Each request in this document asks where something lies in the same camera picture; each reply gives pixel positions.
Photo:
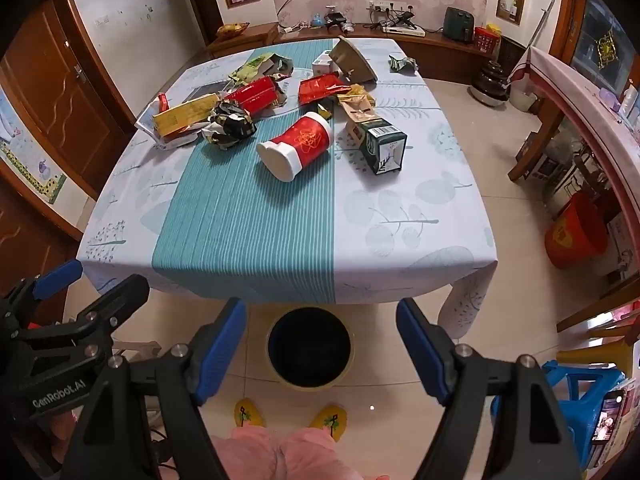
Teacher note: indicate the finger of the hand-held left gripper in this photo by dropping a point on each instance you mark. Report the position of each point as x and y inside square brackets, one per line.
[57, 280]
[120, 300]

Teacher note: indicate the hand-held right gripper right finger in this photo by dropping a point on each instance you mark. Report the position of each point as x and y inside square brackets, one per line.
[422, 350]

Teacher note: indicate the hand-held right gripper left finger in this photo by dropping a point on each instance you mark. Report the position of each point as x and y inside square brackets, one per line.
[220, 350]

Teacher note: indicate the black round waste bin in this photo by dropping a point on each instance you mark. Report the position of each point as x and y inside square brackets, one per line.
[307, 350]

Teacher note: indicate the green beige milk carton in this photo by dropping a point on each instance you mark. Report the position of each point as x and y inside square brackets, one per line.
[382, 147]

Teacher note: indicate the red cardboard box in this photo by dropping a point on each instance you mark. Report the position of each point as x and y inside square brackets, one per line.
[252, 95]

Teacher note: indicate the white purple cardboard box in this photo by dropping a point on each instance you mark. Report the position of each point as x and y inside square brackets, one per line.
[322, 65]

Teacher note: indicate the yellow slipper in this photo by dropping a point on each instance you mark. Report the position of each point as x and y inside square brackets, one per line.
[330, 422]
[249, 412]

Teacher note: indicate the person's legs pink trousers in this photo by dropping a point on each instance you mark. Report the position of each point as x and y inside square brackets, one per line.
[300, 455]

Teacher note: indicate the leaf print teal tablecloth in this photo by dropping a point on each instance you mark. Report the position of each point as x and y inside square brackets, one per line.
[250, 220]

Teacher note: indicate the blue plastic stool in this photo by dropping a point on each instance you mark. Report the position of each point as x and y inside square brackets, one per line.
[575, 385]

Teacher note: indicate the brown wooden door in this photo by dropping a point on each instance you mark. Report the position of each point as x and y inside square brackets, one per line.
[55, 90]

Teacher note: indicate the red plastic bucket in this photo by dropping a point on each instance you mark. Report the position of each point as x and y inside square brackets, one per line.
[575, 232]

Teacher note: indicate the yellow flat box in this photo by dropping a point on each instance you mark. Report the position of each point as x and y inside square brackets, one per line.
[182, 114]

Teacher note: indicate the smartphone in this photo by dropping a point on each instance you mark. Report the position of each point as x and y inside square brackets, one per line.
[607, 420]

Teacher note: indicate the black gold crumpled wrapper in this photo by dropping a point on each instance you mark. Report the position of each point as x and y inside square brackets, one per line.
[232, 130]

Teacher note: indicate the red canister white lid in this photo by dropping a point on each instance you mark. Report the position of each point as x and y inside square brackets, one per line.
[305, 137]

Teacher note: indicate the black ceramic jar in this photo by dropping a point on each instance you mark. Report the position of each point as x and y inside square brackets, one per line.
[491, 85]

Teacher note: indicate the red foil packet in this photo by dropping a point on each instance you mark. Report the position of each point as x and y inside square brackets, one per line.
[317, 87]

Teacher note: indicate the green crumpled wrapper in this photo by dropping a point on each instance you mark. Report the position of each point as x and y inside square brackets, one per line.
[402, 64]

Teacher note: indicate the fruit plate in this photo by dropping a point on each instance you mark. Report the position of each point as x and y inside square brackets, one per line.
[232, 30]

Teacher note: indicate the wooden television cabinet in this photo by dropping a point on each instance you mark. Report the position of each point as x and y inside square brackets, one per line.
[440, 57]

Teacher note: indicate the tan paper bowl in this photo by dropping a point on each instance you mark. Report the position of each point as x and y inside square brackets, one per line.
[352, 60]

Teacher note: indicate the wooden table pink cloth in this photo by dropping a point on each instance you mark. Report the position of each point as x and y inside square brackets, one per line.
[565, 80]

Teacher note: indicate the red plastic basket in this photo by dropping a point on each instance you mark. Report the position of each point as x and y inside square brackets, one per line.
[487, 39]

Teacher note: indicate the white set-top box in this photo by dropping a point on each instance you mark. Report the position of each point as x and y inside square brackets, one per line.
[404, 31]

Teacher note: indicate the dark green appliance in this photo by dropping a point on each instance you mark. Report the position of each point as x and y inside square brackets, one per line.
[457, 25]

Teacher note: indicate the wall poster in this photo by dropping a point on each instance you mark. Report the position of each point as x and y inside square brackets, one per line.
[30, 160]

